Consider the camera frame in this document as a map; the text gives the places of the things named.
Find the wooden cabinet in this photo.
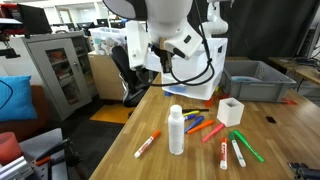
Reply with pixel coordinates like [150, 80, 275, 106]
[88, 51, 124, 100]

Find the small black object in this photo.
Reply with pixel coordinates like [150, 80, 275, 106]
[266, 116, 276, 123]

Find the pink marker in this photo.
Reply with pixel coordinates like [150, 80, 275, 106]
[202, 123, 225, 142]

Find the white plastic bottle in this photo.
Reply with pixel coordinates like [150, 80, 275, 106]
[168, 105, 184, 155]

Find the yellow marker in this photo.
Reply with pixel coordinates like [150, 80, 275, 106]
[183, 110, 200, 116]

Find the grey glass door cabinet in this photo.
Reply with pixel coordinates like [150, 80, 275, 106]
[12, 32, 97, 121]

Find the black office chair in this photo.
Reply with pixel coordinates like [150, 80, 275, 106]
[111, 46, 149, 107]

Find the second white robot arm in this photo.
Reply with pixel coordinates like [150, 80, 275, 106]
[199, 0, 234, 38]

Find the orange floor mat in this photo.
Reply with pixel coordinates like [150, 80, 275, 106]
[91, 104, 134, 124]

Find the grey plastic bin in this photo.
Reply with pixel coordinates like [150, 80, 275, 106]
[220, 60, 296, 102]

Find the clear storage bin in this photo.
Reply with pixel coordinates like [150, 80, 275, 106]
[90, 27, 127, 55]

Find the blue cushion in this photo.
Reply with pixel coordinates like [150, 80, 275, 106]
[0, 75, 37, 122]

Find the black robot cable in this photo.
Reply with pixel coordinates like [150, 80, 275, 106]
[146, 0, 216, 88]

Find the red capped white marker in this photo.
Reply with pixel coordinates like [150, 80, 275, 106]
[219, 138, 227, 170]

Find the red cylinder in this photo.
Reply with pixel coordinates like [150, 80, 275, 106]
[0, 132, 22, 165]

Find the black marker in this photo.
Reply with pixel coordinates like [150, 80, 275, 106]
[182, 108, 210, 113]

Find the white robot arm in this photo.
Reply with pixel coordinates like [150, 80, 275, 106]
[102, 0, 202, 71]

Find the orange capped white marker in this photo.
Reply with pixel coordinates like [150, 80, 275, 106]
[134, 130, 161, 158]

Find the green capped white marker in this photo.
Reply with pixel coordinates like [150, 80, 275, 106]
[229, 131, 246, 167]

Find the blue capped white marker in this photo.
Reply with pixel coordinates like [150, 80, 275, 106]
[184, 114, 196, 121]

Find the white square pen holder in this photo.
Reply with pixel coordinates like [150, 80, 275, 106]
[217, 98, 244, 127]

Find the black monitor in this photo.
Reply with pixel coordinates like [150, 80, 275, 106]
[18, 4, 52, 35]

